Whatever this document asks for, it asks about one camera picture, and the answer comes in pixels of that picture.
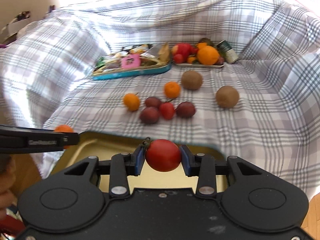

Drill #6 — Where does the teal tin snack tray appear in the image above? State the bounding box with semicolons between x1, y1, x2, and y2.
92;44;171;80

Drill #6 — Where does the large orange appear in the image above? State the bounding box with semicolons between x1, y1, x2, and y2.
196;46;220;66

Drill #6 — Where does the gold tin tray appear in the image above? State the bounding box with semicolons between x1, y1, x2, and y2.
51;130;230;194

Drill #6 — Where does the strawberry-like red tomato plate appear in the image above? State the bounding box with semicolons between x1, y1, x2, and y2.
190;47;199;55

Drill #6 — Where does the plaid sofa cover cloth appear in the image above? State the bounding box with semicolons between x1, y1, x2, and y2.
1;0;319;197

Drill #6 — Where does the green drink can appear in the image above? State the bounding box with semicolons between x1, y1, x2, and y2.
217;40;239;64

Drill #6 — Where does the orange behind on plate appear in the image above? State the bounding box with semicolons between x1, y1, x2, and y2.
196;42;207;49

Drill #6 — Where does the brown paper snack bag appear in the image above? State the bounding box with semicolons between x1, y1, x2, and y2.
158;43;170;62

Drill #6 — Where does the red apple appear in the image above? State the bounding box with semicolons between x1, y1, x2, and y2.
171;43;192;61

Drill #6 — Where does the kiwi behind on plate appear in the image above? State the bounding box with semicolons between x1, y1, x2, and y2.
199;38;214;47

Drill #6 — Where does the white fruit plate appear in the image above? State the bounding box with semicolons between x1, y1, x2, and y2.
174;63;225;68

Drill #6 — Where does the small red tomato on plate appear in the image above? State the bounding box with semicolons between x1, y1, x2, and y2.
173;54;184;64

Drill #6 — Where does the red cherry tomato on cloth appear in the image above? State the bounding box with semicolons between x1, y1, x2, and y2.
159;100;175;120

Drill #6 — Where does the pink snack packet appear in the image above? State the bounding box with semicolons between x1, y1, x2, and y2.
121;54;141;69

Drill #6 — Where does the brown kiwi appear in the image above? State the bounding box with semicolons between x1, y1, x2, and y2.
215;86;240;108
181;70;203;90

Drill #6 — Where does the plum on plate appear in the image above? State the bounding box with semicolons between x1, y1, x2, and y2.
215;56;225;66

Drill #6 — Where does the mandarin with stem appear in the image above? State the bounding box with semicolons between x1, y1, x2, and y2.
123;93;140;112

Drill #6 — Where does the small mandarin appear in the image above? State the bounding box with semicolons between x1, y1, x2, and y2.
187;56;197;64
54;124;74;150

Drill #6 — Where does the dark plum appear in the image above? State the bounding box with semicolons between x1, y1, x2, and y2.
144;96;162;108
176;101;196;118
139;107;159;124

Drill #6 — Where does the silver foil snack packet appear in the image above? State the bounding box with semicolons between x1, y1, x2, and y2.
141;44;162;59

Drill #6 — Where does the red tomato with stem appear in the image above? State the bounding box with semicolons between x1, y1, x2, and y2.
145;139;181;172

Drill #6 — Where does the small mandarin on plate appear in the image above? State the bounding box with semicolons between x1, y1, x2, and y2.
187;56;197;64

